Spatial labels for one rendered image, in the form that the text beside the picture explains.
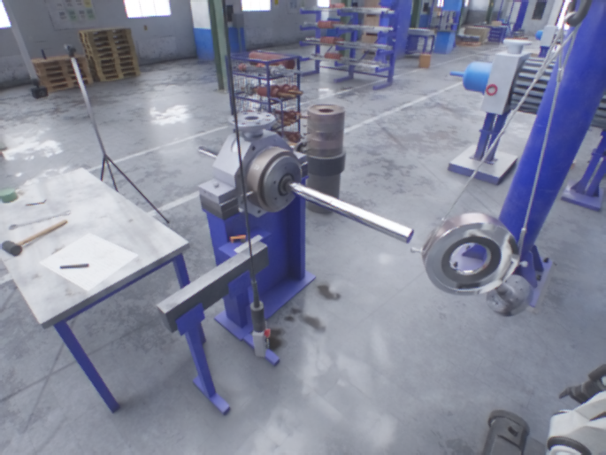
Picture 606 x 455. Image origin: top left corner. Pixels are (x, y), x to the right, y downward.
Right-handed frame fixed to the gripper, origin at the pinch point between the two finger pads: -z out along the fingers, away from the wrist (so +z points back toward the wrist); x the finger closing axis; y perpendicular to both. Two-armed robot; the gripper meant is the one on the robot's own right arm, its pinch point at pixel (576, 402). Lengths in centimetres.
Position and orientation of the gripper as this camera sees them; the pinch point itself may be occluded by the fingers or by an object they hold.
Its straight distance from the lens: 198.7
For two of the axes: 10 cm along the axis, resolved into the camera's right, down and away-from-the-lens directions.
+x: -7.8, -5.0, 3.7
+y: -6.0, 4.6, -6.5
